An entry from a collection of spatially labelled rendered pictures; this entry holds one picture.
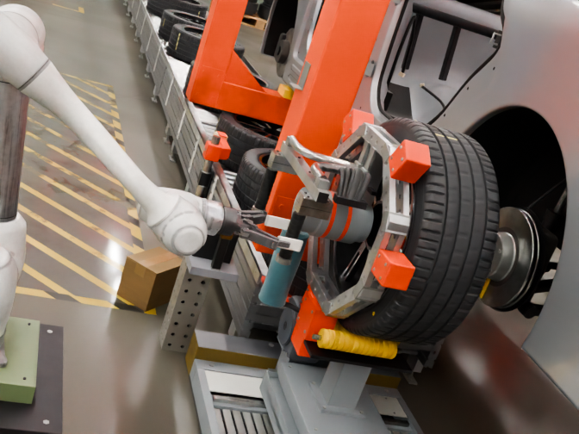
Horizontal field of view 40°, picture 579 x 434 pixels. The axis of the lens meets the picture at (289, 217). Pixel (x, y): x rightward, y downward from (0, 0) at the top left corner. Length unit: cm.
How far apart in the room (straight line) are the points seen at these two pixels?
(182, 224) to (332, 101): 99
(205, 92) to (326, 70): 202
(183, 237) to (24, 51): 55
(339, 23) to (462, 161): 65
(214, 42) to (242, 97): 35
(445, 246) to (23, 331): 116
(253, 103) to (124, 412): 241
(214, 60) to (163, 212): 275
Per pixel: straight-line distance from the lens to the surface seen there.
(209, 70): 455
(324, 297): 240
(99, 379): 284
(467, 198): 219
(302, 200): 209
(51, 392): 221
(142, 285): 328
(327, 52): 262
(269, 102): 467
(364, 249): 246
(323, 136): 270
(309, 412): 259
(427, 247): 212
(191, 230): 183
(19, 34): 193
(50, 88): 193
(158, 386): 288
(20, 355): 223
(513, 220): 258
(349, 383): 261
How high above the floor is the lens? 156
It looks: 19 degrees down
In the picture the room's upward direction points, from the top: 19 degrees clockwise
